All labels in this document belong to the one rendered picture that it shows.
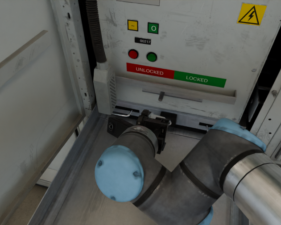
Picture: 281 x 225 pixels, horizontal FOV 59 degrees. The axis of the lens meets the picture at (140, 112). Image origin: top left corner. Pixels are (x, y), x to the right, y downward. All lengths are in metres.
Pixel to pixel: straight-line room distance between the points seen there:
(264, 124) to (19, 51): 0.74
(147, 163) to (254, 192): 0.18
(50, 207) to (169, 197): 0.47
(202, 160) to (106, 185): 0.17
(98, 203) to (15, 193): 0.26
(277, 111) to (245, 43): 0.23
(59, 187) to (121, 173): 0.45
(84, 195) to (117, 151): 0.42
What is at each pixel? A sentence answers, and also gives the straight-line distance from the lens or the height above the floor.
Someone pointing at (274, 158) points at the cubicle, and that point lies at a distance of 1.03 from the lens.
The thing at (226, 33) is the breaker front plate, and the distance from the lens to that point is 0.73.
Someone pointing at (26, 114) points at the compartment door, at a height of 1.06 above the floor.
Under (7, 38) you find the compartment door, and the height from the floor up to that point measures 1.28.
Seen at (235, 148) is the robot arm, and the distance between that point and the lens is 0.42.
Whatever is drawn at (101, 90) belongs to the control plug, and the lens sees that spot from 0.80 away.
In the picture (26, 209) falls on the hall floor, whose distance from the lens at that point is 1.86.
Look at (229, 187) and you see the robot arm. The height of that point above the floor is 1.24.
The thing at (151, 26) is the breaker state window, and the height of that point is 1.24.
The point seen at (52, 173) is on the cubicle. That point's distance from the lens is 1.60.
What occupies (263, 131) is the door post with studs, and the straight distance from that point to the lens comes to 0.91.
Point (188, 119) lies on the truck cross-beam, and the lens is 0.93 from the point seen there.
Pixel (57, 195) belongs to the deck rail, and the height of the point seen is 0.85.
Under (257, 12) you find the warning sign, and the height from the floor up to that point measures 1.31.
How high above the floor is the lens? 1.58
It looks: 46 degrees down
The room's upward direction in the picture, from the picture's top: straight up
